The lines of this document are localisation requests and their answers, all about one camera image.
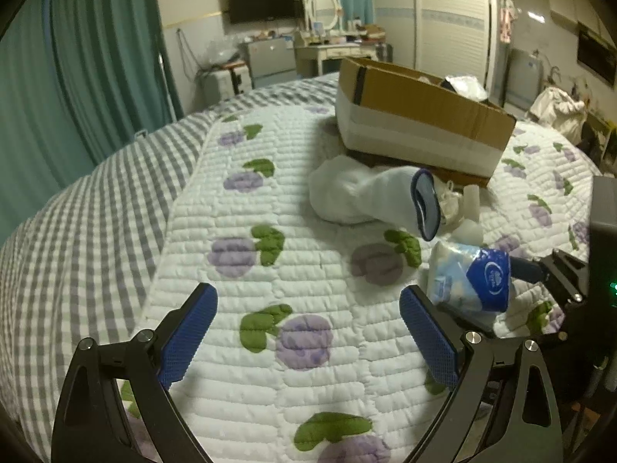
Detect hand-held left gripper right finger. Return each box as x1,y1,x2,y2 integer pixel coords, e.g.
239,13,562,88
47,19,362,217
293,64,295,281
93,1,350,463
399,286,565,463

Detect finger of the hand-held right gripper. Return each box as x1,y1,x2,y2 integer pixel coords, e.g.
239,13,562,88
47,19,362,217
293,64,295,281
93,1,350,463
446,306,577,348
511,257,586,302

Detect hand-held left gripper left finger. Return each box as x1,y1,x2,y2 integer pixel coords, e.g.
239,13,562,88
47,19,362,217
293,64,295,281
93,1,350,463
51,282,219,463

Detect blue and white tissue pack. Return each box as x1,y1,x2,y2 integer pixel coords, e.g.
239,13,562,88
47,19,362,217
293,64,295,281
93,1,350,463
427,241,516,316

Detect brown cardboard box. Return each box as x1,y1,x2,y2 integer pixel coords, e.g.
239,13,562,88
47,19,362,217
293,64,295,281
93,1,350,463
335,56,518,189

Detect small white bottle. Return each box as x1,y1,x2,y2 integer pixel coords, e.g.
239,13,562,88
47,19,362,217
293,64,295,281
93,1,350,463
463,186,482,223

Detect cream lace cloth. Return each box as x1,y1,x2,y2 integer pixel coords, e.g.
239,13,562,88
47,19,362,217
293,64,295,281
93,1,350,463
433,181,464,233

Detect white sock with blue cuff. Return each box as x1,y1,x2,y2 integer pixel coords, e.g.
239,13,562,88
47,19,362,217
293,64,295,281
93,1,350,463
364,166,442,242

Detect pile of beige clothes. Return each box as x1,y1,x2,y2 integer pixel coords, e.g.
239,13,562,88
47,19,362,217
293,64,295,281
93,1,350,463
527,84,590,142

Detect grey checked bedsheet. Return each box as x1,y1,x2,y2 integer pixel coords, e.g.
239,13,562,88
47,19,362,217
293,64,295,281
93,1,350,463
0,77,341,463

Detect white floral quilt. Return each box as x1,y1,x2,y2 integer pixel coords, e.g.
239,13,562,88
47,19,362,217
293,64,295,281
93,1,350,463
118,74,607,463

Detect white appliance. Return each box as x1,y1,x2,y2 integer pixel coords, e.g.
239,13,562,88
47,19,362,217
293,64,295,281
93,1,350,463
504,48,551,110

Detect white plastic bag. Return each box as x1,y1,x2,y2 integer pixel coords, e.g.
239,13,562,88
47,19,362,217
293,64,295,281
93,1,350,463
440,74,490,103

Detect hanging pink cloth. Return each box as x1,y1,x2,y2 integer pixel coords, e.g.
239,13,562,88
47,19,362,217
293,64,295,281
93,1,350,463
500,0,516,45

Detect white storage box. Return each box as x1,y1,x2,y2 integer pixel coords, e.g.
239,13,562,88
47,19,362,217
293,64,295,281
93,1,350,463
200,68,255,107

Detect white wardrobe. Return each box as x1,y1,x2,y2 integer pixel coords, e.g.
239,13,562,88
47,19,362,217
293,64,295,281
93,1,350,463
373,0,498,102

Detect clear plastic bag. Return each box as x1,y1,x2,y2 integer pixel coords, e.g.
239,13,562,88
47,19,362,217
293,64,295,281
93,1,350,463
206,40,243,67

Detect grey mini fridge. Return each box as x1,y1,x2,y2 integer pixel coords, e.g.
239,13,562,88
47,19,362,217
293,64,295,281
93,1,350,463
239,39,298,90

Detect cream dressing table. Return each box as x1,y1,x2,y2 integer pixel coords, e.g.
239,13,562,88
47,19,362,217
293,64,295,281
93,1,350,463
294,41,383,78

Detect oval white mirror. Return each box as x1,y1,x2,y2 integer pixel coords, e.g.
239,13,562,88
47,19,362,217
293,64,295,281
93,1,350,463
305,0,344,35

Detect dark wall frame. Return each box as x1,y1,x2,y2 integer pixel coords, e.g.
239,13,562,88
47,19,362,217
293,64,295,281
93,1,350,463
576,23,617,86

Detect black wall television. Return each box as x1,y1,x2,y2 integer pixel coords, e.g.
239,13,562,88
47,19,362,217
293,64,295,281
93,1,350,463
226,0,304,25

